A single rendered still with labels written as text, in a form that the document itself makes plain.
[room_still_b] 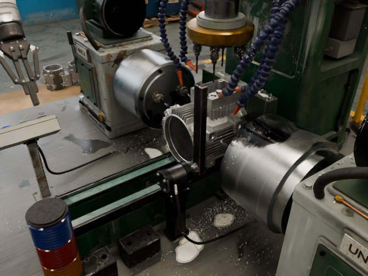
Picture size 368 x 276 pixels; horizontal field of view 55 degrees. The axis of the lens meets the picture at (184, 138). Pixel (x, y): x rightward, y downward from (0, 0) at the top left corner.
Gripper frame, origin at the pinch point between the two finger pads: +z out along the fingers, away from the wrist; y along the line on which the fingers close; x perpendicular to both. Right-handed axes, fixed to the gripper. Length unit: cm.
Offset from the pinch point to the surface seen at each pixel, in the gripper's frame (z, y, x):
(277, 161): 38, 33, -54
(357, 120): 72, 258, 85
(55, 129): 12.5, 1.8, -3.5
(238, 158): 36, 30, -45
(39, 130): 11.3, -2.3, -3.5
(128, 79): 3.1, 30.5, -0.5
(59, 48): -131, 115, 373
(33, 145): 14.7, -4.7, 0.7
